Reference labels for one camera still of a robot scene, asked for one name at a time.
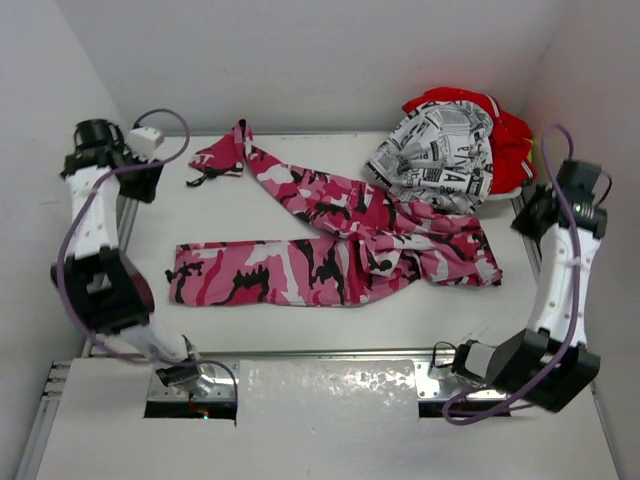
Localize pink camouflage trousers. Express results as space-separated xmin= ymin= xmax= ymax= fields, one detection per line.
xmin=166 ymin=122 xmax=503 ymax=307

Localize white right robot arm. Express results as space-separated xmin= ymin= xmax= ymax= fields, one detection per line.
xmin=451 ymin=159 xmax=607 ymax=413

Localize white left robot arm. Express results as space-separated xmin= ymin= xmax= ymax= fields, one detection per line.
xmin=51 ymin=119 xmax=203 ymax=396

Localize red trousers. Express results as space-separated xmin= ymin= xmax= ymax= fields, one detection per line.
xmin=402 ymin=87 xmax=537 ymax=195

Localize newspaper print white trousers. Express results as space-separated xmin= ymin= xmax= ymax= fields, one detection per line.
xmin=365 ymin=100 xmax=494 ymax=215

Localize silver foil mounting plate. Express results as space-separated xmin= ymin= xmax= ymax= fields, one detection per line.
xmin=147 ymin=349 xmax=511 ymax=426

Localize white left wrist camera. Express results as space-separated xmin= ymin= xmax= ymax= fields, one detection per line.
xmin=126 ymin=127 xmax=164 ymax=159

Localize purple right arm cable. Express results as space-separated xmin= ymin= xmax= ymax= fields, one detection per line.
xmin=441 ymin=123 xmax=585 ymax=426

